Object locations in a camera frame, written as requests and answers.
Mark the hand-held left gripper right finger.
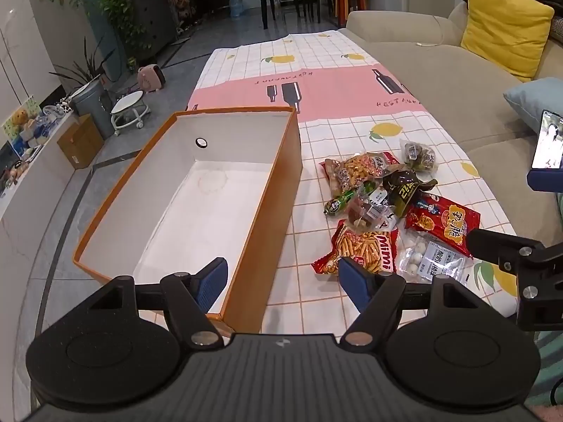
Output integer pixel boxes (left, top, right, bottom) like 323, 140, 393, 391
338, 256, 473, 349

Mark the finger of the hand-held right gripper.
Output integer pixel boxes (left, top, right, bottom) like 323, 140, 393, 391
466, 228, 563, 331

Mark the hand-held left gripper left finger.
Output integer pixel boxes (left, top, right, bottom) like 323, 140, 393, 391
83, 257, 229, 349

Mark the orange stick snack packet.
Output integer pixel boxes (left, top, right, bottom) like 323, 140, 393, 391
311, 222, 400, 277

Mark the red yellow snack packet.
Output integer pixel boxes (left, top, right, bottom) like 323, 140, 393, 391
404, 192, 481, 259

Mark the clear packet of white balls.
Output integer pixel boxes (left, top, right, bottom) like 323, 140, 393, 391
395, 228, 466, 283

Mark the orange cardboard box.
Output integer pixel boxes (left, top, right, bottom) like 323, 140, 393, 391
72, 105, 302, 322

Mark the clear packet of brown dates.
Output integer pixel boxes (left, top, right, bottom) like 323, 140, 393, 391
347, 182, 399, 231

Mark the green sausage stick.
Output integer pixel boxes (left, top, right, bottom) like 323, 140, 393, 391
324, 188, 359, 217

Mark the dark brown snack packet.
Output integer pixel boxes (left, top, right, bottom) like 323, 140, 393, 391
382, 169, 438, 219

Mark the dark green round snack packet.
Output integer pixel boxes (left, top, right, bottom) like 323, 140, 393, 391
399, 138, 438, 173

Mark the clear red nut snack packet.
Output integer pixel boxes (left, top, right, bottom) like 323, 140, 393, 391
320, 152, 402, 195

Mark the blue phone holder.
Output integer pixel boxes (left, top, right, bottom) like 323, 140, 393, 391
527, 168, 563, 193

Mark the smartphone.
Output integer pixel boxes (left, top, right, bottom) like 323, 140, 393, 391
531, 110, 563, 171

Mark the light blue pillow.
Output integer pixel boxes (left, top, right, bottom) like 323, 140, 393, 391
502, 77, 563, 135

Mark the beige sofa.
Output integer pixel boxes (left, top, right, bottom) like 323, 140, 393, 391
336, 0, 563, 247

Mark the brown cardboard carton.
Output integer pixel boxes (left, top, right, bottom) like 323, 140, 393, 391
57, 114, 105, 170

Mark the lemon print checked tablecloth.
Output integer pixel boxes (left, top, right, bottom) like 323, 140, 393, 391
185, 28, 520, 335

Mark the white wheeled stool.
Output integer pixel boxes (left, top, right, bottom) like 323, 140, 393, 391
110, 90, 148, 137

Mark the white low console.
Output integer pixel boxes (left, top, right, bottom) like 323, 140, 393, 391
0, 110, 80, 220

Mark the pink heater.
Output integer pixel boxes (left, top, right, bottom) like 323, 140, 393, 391
137, 65, 167, 94

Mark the yellow pillow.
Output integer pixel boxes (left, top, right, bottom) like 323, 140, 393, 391
460, 0, 555, 83

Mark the grey trash bin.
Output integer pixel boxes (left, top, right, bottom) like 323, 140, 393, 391
70, 75, 117, 139

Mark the long-leaf potted plant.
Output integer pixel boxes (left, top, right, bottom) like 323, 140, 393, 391
50, 37, 117, 93

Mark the teddy bear picture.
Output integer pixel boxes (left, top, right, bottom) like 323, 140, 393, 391
2, 96, 42, 159

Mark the dark grey cabinet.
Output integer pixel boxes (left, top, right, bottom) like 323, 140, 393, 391
132, 0, 179, 49

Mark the shoe rack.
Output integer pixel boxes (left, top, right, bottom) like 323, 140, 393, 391
169, 0, 195, 32

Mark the trailing green plant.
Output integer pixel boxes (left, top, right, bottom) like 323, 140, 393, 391
100, 0, 163, 49

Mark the white charging cable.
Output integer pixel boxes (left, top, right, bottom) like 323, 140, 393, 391
416, 13, 445, 47

